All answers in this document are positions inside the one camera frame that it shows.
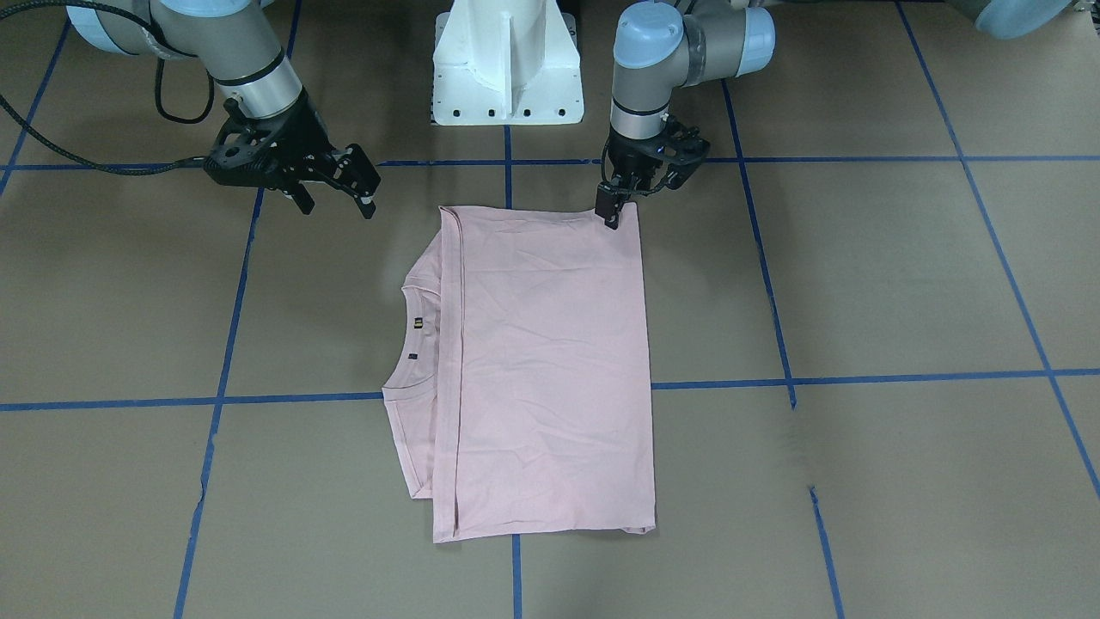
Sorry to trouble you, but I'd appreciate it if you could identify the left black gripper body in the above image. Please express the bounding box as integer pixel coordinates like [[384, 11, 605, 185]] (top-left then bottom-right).
[[595, 117, 711, 217]]

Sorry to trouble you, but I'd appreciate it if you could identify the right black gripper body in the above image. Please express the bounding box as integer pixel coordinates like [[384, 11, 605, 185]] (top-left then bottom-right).
[[204, 91, 381, 201]]

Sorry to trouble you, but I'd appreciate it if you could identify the pink snoopy long-sleeve shirt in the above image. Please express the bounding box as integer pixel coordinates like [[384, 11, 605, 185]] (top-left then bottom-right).
[[382, 203, 657, 543]]

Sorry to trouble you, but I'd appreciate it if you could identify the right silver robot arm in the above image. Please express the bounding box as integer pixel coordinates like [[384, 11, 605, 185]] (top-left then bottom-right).
[[67, 1, 381, 218]]

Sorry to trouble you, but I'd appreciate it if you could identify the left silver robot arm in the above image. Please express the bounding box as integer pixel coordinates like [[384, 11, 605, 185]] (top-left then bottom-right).
[[595, 1, 777, 229]]

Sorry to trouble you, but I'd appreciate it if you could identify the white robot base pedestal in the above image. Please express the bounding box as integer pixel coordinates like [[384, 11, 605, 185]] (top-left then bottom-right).
[[430, 1, 585, 126]]

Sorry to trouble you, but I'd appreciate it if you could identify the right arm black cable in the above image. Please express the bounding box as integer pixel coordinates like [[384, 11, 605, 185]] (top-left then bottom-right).
[[0, 0, 216, 177]]

